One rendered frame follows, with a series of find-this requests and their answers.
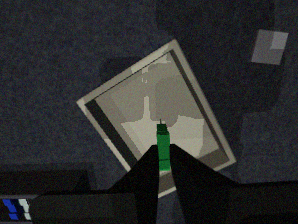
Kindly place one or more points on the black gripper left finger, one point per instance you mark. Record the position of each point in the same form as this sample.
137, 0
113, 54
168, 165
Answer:
133, 199

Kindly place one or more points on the beige rectangular tray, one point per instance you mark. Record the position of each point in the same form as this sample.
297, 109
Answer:
126, 109

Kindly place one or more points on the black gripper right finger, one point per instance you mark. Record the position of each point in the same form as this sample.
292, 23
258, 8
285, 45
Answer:
208, 197

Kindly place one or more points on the dark grey fuse block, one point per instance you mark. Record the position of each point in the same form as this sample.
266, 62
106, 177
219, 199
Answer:
26, 185

